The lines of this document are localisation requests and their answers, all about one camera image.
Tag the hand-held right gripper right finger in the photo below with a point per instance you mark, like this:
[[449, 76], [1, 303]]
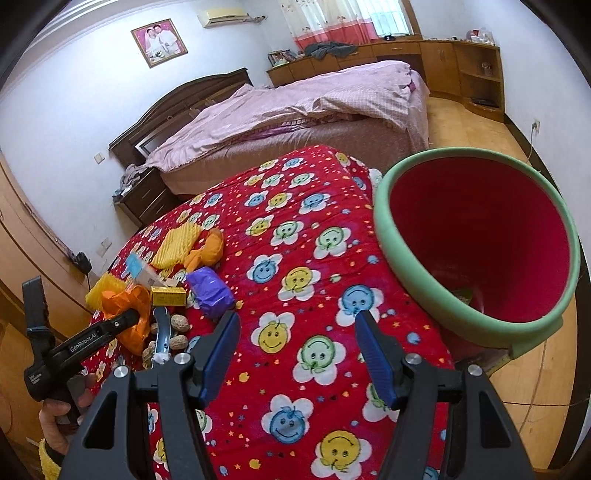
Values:
[[375, 357]]

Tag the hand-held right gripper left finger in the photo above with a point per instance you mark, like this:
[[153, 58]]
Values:
[[220, 357]]

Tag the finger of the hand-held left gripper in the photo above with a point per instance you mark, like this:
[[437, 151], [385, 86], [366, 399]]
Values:
[[123, 321]]

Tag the orange plastic bag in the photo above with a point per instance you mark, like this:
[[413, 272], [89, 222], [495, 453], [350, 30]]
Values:
[[131, 300]]

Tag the small yellow box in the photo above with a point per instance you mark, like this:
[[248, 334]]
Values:
[[167, 296]]

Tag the blue cardboard box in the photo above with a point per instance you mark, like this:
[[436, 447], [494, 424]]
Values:
[[135, 266]]

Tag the purple wrapper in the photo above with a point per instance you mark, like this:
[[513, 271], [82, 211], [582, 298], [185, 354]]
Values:
[[210, 293]]

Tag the green bin with red inside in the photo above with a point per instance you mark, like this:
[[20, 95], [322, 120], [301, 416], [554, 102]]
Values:
[[461, 221]]

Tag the person's left hand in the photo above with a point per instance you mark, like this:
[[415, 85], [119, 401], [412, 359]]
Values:
[[55, 420]]

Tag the peanut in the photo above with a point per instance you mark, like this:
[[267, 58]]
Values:
[[147, 359], [178, 344], [153, 327], [180, 323]]

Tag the yellow foam net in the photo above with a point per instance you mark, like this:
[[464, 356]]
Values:
[[99, 288], [173, 247]]

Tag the black charger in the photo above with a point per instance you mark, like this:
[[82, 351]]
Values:
[[82, 262]]

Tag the red flower-print blanket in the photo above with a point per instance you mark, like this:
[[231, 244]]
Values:
[[318, 295]]

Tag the crumpled orange wrapper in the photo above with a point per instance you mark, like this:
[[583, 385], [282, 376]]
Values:
[[205, 251]]

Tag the wooden wardrobe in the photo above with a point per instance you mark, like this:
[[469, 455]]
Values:
[[27, 240]]

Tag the dark wooden nightstand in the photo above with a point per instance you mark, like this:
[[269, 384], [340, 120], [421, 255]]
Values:
[[147, 198]]

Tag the clothes pile on nightstand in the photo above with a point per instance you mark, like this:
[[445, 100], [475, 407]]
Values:
[[131, 177]]

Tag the bed with pink blanket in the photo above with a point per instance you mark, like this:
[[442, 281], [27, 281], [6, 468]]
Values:
[[286, 106], [295, 143]]

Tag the dark wooden headboard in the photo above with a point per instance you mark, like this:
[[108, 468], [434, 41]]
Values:
[[184, 99]]

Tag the black object in shelf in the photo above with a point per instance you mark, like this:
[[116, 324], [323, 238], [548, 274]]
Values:
[[485, 101]]

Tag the long wooden cabinet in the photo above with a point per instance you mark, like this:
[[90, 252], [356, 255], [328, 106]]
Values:
[[406, 55]]

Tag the books on cabinet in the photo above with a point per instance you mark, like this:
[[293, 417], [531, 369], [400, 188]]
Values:
[[281, 57]]

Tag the wooden corner shelf unit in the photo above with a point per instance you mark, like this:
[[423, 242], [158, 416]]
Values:
[[480, 69]]

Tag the grey clothes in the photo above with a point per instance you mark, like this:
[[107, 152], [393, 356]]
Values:
[[332, 50]]

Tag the white air conditioner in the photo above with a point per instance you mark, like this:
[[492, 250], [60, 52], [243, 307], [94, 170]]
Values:
[[224, 14]]

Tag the small items on shelf unit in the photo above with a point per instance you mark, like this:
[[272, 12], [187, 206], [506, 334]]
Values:
[[480, 36]]

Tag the white and red curtain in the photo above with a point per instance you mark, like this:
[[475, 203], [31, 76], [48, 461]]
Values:
[[323, 23]]

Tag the window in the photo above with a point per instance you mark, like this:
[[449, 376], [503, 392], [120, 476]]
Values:
[[392, 16]]

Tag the white wall sockets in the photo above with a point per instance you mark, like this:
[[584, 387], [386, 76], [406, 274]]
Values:
[[106, 245]]

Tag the white wall switch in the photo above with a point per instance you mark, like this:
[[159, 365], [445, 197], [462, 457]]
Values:
[[99, 157]]

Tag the framed wall photo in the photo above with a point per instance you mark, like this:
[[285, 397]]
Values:
[[159, 42]]

